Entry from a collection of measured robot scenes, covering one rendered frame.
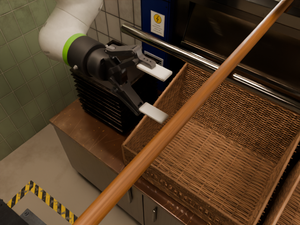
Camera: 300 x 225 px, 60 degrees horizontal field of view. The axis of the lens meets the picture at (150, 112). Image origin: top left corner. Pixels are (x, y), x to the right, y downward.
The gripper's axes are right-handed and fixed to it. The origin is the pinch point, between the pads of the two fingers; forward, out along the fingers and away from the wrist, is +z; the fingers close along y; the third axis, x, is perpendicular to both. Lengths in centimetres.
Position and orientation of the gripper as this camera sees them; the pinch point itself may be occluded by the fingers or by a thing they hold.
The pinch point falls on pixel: (162, 97)
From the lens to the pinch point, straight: 57.3
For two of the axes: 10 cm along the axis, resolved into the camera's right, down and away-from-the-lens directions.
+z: 7.9, 4.7, -4.0
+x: -6.2, 6.0, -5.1
